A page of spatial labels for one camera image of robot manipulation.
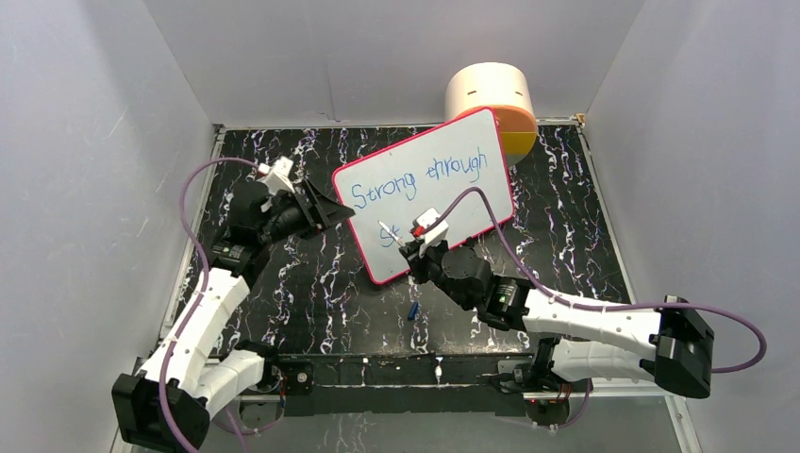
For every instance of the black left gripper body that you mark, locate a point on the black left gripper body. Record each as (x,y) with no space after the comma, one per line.
(289,220)

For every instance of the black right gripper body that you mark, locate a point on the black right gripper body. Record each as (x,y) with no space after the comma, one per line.
(426,267)

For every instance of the white whiteboard marker pen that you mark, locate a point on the white whiteboard marker pen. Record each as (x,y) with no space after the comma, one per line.
(389,235)

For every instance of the blue marker cap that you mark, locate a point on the blue marker cap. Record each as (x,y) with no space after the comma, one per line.
(413,311)

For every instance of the pink-framed whiteboard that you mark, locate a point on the pink-framed whiteboard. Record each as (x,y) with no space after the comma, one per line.
(429,170)

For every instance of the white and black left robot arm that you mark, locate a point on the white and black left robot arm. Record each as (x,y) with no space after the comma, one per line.
(168,404)

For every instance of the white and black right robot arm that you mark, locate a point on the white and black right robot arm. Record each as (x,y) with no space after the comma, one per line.
(670,345)

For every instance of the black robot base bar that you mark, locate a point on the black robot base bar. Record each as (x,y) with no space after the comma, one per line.
(502,384)

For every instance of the cream and orange cylinder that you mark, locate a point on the cream and orange cylinder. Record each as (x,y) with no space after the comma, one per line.
(504,89)

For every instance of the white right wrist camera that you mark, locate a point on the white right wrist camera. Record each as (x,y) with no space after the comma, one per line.
(428,229)

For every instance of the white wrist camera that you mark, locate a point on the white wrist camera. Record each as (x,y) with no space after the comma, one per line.
(428,229)
(276,177)

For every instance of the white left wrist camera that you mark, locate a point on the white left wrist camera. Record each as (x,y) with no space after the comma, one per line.
(276,177)

